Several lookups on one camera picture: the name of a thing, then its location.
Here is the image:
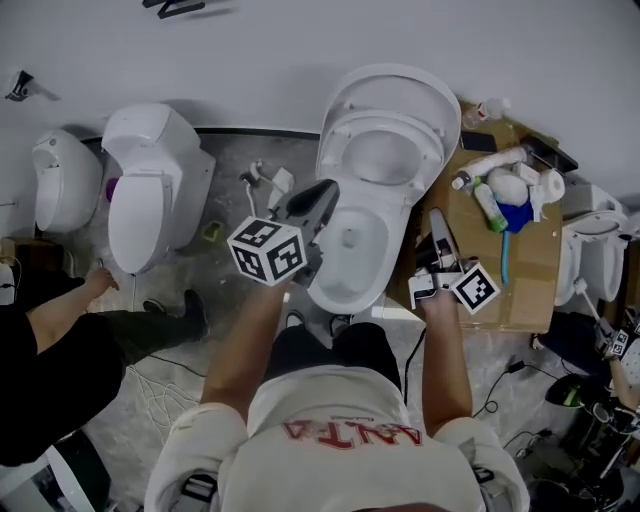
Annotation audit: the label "grey shoulder strap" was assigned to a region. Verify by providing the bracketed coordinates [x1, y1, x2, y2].
[471, 464, 507, 512]
[179, 469, 220, 512]

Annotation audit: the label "white square-tank toilet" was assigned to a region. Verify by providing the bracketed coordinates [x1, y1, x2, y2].
[101, 101, 218, 276]

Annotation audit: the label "black wall paper holder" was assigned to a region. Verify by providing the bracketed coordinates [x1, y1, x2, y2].
[4, 69, 37, 102]

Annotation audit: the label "white angled-neck cleaner bottle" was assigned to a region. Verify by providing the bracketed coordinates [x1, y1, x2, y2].
[451, 146, 529, 192]

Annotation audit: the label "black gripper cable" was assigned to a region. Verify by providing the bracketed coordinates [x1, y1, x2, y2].
[403, 326, 428, 402]

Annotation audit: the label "white shelf rack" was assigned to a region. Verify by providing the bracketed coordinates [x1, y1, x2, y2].
[0, 449, 67, 512]

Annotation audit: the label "long black floor cable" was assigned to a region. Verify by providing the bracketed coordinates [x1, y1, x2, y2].
[148, 351, 212, 377]

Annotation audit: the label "black wall shelf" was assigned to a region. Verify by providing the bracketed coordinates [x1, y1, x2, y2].
[141, 0, 207, 21]

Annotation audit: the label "large brown cardboard box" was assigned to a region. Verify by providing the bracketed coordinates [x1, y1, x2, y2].
[389, 101, 565, 332]

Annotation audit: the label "white hose with connector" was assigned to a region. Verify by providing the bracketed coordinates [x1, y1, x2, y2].
[238, 158, 269, 222]

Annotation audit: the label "white toilet brush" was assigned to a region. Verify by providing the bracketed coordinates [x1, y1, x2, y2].
[569, 278, 604, 327]

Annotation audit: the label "person's left forearm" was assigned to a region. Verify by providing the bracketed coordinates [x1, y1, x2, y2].
[199, 282, 290, 437]

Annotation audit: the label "person's right forearm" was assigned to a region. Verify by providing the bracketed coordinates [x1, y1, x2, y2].
[421, 294, 475, 437]

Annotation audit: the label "black smartphone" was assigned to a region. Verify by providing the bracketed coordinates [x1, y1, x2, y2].
[459, 130, 499, 153]

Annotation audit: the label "person's black shorts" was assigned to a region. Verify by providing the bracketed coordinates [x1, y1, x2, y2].
[264, 321, 402, 392]

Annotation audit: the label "black white curved panel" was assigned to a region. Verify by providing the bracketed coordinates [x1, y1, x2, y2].
[46, 431, 112, 512]

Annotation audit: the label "person's right shoe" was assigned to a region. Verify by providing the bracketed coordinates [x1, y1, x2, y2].
[328, 313, 358, 342]

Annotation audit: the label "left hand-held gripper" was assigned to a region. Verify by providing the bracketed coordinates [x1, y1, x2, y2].
[227, 178, 342, 287]

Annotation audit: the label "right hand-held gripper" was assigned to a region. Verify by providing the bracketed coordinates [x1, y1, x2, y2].
[408, 208, 501, 315]

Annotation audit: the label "thin black looped cable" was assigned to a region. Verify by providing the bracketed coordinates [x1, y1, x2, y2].
[471, 361, 562, 422]

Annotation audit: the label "white plastic bag bundle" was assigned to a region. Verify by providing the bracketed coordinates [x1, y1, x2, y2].
[486, 166, 531, 208]

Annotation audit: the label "person's white printed t-shirt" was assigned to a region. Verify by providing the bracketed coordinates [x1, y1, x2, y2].
[144, 366, 532, 512]

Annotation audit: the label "black equipment pile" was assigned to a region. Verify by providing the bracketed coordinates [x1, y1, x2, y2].
[519, 372, 640, 512]

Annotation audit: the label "white toilet seat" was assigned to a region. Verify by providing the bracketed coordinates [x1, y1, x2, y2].
[318, 109, 447, 202]

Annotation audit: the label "white rounded toilet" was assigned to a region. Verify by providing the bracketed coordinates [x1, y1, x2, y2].
[31, 128, 104, 234]

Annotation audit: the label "blue cloth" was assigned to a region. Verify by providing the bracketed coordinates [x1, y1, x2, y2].
[499, 201, 536, 234]

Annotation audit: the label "tangled white cable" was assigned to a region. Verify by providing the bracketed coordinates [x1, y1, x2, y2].
[126, 366, 202, 432]

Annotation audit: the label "white toilet lid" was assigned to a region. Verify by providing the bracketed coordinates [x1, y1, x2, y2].
[316, 61, 463, 207]

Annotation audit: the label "white paper sheet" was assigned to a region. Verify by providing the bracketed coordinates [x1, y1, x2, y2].
[268, 166, 297, 212]

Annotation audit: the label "white toilet paper roll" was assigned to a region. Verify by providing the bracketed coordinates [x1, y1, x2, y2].
[541, 168, 567, 202]

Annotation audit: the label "clear plastic water bottle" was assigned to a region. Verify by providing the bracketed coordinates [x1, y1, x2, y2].
[461, 96, 513, 131]

